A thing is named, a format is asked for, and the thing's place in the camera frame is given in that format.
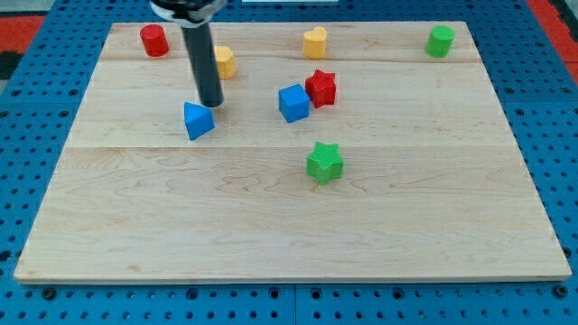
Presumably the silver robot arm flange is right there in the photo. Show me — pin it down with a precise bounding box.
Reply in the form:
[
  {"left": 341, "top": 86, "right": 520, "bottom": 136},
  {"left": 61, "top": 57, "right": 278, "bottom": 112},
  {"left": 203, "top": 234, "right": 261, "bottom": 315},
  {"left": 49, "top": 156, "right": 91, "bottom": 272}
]
[{"left": 150, "top": 0, "right": 227, "bottom": 28}]

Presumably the blue cube block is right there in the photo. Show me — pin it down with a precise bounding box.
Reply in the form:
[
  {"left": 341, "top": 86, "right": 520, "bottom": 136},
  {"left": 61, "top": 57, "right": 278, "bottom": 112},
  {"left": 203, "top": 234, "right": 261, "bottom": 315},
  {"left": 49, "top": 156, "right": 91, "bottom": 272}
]
[{"left": 278, "top": 84, "right": 310, "bottom": 123}]

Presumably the green star block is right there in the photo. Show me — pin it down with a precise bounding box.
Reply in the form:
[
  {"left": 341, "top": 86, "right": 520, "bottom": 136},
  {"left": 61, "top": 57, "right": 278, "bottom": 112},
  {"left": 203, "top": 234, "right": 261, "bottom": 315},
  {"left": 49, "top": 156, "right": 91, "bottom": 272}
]
[{"left": 306, "top": 142, "right": 344, "bottom": 185}]

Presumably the red star block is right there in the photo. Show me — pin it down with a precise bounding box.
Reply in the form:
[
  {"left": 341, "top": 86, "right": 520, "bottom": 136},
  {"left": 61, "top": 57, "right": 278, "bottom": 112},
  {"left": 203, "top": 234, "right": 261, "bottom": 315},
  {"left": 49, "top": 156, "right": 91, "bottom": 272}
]
[{"left": 305, "top": 70, "right": 337, "bottom": 108}]

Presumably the light wooden board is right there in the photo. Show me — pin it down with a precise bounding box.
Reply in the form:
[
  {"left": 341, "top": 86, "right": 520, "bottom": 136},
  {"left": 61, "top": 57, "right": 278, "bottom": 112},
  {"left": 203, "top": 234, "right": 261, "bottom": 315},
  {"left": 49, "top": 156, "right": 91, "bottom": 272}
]
[{"left": 14, "top": 21, "right": 572, "bottom": 284}]

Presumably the blue triangular prism block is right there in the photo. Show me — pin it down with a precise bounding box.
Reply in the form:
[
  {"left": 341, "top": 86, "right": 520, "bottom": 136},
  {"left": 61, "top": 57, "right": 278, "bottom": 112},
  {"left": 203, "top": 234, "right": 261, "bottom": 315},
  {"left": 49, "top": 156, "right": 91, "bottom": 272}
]
[{"left": 183, "top": 102, "right": 215, "bottom": 140}]

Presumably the yellow hexagon block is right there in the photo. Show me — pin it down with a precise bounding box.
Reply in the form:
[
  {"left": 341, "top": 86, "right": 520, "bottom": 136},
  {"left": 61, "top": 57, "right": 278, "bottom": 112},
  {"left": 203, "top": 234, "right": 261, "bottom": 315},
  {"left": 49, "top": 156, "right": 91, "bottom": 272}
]
[{"left": 214, "top": 45, "right": 237, "bottom": 79}]

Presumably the yellow heart block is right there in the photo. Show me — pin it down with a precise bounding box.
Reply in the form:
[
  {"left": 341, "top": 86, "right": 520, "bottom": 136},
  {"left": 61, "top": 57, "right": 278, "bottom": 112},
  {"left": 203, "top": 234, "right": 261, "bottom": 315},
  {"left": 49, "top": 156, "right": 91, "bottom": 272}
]
[{"left": 302, "top": 26, "right": 328, "bottom": 60}]

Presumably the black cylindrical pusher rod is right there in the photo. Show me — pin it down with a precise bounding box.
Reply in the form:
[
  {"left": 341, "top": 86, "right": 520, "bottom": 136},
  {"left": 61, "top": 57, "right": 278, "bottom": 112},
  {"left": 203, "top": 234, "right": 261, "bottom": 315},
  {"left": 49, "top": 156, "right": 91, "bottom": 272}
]
[{"left": 182, "top": 23, "right": 224, "bottom": 107}]

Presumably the red cylinder block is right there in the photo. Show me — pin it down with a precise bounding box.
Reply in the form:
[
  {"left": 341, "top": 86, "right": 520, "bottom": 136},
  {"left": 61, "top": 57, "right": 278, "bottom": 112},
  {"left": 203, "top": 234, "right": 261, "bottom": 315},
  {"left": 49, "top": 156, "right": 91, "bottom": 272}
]
[{"left": 139, "top": 24, "right": 169, "bottom": 57}]

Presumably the green cylinder block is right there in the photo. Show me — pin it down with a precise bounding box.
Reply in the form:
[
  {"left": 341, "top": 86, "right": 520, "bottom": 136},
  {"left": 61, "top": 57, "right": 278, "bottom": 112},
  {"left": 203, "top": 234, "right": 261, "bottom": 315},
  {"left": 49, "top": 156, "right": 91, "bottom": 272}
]
[{"left": 425, "top": 25, "right": 455, "bottom": 58}]

